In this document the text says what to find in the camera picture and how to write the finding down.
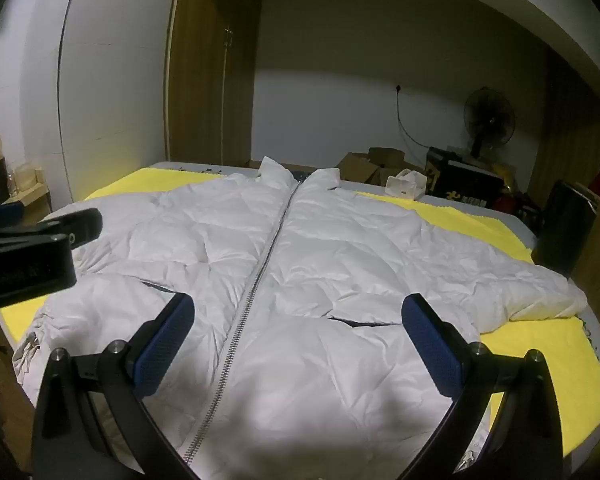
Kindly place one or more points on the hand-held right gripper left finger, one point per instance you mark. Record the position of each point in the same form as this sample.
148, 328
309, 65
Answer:
162, 345

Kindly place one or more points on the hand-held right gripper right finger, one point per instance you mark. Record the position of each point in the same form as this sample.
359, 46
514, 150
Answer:
432, 345

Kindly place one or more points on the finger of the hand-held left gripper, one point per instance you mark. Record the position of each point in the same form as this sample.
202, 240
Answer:
0, 214
75, 225

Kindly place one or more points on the white puffer jacket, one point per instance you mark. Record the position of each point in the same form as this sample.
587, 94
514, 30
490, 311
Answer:
330, 270

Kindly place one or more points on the wooden side table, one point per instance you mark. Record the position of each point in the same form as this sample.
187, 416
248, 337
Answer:
30, 200

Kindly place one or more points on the clear plastic container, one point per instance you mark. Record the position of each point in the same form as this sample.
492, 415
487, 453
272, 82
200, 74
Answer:
25, 174

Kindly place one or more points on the yellow table mat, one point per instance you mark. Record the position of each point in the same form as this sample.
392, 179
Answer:
550, 360

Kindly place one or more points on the black box with yellow print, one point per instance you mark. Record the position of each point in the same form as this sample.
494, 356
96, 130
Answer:
460, 185

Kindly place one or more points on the black chair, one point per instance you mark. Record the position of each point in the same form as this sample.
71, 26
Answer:
565, 225

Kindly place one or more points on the wooden wardrobe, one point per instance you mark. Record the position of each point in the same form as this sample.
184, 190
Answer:
205, 85

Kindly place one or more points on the cardboard box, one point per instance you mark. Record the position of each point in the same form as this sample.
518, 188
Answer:
386, 156
355, 166

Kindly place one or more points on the black standing fan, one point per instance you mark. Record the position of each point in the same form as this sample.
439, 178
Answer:
487, 117

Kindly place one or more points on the wooden cabinet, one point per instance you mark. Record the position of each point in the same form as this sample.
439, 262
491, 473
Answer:
570, 130

